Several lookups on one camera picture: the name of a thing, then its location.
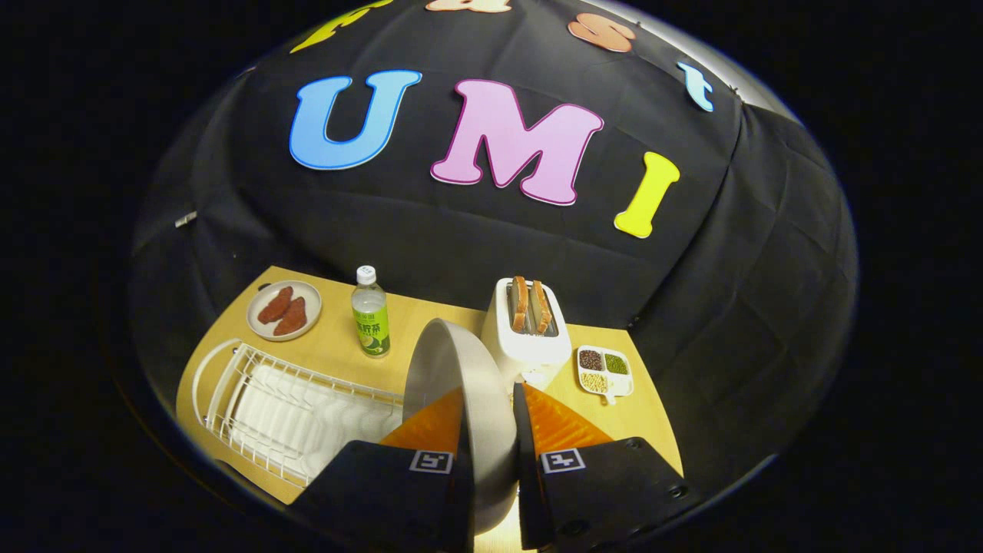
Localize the white wire dish rack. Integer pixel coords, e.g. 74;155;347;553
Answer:
190;339;408;490

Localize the red meat slice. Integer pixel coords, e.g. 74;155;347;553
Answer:
273;296;308;336
257;286;294;324

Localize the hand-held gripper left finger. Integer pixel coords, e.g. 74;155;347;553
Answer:
286;386;477;553

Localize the small beige plate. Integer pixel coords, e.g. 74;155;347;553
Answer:
246;280;323;343

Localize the green tea bottle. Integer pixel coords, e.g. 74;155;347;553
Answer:
351;265;392;359

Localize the toasted bread slice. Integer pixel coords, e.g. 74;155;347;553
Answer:
532;280;554;335
512;276;531;334

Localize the grey round plate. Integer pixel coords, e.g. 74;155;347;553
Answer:
402;318;520;535

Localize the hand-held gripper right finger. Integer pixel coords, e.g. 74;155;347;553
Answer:
511;382;701;552

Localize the white toaster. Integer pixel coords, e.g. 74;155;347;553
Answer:
481;276;573;389

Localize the white divided dish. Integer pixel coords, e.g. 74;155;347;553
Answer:
576;345;635;406

